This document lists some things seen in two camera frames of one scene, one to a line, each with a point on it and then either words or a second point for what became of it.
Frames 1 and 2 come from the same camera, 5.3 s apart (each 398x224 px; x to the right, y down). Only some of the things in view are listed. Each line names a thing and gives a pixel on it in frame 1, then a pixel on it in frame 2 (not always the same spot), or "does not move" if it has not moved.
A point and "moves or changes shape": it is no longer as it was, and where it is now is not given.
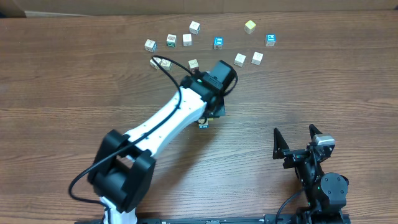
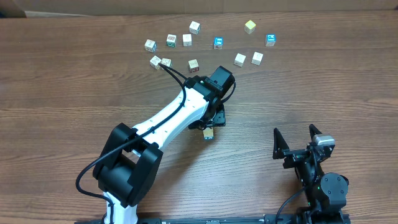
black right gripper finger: (313, 130) does not move
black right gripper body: (298, 157) does not move
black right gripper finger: (280, 145) does not move
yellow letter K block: (206, 122) moves or changes shape
